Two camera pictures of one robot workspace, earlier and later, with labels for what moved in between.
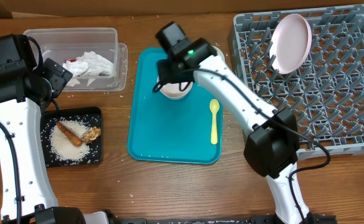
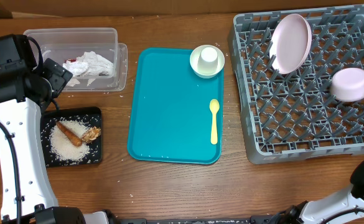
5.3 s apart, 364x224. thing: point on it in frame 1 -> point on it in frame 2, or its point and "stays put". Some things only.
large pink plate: x=290 y=43 stays put
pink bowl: x=173 y=91 -> x=351 y=84
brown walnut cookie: x=90 y=134 stays put
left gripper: x=58 y=75 stays put
